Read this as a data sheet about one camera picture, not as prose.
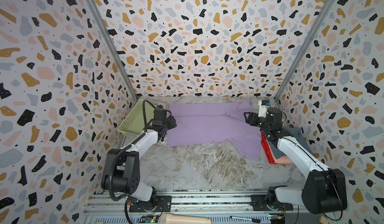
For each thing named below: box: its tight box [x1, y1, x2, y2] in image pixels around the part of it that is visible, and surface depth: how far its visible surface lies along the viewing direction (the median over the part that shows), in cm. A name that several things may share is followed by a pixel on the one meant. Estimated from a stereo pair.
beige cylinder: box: [158, 213, 212, 224], surface depth 68 cm
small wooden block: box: [319, 215, 329, 224], surface depth 70 cm
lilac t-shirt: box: [167, 100, 262, 161], surface depth 108 cm
